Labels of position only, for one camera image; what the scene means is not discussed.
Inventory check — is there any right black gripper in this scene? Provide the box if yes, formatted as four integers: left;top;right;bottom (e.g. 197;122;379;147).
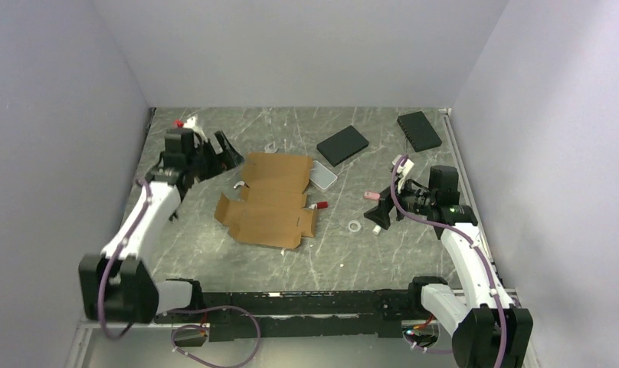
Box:
364;173;436;229

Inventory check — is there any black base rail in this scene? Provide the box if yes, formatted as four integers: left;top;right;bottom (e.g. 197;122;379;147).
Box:
154;289;430;342

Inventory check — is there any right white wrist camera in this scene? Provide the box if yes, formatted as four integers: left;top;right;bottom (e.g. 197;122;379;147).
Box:
391;155;414;193

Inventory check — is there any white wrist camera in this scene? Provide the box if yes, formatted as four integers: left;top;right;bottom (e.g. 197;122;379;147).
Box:
174;114;208;143
391;155;414;193

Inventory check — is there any silver open-end wrench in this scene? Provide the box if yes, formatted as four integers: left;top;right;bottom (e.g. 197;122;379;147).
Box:
232;143;279;192

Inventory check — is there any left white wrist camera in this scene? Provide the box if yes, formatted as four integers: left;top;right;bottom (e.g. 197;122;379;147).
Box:
174;114;208;143

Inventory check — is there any black flat network switch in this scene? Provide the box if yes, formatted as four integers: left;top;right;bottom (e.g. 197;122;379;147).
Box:
316;125;369;167

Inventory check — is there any brown cardboard box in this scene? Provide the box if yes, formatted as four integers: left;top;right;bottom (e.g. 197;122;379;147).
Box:
214;152;318;249

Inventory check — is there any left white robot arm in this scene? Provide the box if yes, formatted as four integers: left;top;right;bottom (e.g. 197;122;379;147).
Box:
78;127;244;325

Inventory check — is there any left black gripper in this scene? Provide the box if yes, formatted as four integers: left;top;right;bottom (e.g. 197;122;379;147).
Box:
186;130;244;182

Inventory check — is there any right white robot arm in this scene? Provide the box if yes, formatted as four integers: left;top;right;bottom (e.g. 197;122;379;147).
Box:
364;156;533;367

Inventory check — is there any clear tape roll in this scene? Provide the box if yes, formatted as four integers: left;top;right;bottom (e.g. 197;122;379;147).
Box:
347;220;362;234

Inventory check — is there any red capped small bottle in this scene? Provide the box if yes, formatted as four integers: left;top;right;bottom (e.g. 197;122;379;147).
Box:
308;202;329;210

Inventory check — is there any black ported switch box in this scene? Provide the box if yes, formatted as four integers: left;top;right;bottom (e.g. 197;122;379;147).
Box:
396;111;442;153

